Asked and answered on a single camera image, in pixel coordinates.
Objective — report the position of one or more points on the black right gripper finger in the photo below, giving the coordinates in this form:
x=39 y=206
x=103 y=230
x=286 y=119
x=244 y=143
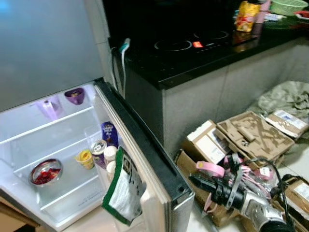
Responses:
x=203 y=181
x=205 y=189

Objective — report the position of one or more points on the grey fridge door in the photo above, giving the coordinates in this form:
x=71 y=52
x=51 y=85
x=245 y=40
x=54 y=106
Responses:
x=159 y=174

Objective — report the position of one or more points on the yellow instant noodle cup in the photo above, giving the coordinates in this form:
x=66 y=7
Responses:
x=85 y=159

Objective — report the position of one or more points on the dark grey fridge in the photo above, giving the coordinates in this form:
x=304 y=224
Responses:
x=43 y=48

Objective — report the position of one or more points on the brown cardboard box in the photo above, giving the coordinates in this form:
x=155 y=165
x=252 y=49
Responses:
x=186 y=166
x=297 y=193

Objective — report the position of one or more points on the brown moulded pulp insert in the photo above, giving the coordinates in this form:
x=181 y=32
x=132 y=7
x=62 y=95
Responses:
x=256 y=137

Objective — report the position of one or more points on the green white snack bag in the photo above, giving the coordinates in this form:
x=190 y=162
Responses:
x=123 y=193

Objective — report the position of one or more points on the clear bottle white cap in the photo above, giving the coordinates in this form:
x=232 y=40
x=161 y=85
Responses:
x=110 y=153
x=111 y=167

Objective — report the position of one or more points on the flat cardboard box white label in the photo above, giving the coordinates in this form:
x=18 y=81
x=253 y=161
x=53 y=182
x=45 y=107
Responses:
x=288 y=123

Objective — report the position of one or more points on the purple chocolate bar pack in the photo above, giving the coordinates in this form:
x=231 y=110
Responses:
x=110 y=135

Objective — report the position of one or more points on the purple drink can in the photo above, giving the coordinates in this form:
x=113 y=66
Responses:
x=99 y=150

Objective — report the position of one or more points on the grey green sack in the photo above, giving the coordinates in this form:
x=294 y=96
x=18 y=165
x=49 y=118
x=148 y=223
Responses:
x=285 y=99

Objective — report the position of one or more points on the red hob sticker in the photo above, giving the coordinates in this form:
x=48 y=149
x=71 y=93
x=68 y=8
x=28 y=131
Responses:
x=197 y=44

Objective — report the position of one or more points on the black induction hob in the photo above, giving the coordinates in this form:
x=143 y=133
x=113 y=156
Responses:
x=173 y=46

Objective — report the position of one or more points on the purple bowl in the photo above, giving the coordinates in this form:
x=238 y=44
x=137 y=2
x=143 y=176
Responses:
x=75 y=96

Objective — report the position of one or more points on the steel bowl of red fruit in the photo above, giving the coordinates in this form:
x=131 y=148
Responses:
x=46 y=174

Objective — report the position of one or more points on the yellow snack bag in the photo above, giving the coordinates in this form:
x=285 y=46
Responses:
x=247 y=17

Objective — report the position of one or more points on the translucent purple jug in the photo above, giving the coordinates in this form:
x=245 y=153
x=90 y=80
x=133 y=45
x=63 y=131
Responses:
x=48 y=108

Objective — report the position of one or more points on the pink tumbler bottle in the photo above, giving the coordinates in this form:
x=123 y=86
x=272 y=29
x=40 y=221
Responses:
x=263 y=12

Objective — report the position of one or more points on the green plastic basket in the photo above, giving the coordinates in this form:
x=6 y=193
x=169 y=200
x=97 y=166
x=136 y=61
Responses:
x=288 y=7

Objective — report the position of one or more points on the red tray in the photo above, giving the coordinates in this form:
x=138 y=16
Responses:
x=302 y=14

